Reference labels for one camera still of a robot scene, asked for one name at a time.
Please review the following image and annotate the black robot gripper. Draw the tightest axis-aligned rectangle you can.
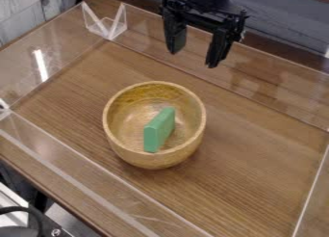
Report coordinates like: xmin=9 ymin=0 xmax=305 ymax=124
xmin=161 ymin=0 xmax=247 ymax=68

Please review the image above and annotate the light brown wooden bowl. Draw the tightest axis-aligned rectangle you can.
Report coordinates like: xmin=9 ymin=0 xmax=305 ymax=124
xmin=101 ymin=81 xmax=206 ymax=170

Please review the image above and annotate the green rectangular block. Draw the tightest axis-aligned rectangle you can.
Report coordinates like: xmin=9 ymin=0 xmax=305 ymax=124
xmin=144 ymin=107 xmax=174 ymax=153

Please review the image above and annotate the clear acrylic corner bracket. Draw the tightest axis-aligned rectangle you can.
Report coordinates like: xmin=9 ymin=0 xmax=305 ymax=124
xmin=81 ymin=2 xmax=128 ymax=40

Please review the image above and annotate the clear acrylic tray wall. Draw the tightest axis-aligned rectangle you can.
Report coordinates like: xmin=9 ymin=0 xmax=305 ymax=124
xmin=0 ymin=0 xmax=329 ymax=237

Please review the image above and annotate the black cable lower left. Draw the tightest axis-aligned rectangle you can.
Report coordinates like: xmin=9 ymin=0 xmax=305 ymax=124
xmin=0 ymin=205 xmax=45 ymax=237

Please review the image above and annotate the black metal table bracket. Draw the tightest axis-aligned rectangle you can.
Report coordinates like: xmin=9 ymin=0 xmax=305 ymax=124
xmin=26 ymin=208 xmax=73 ymax=237

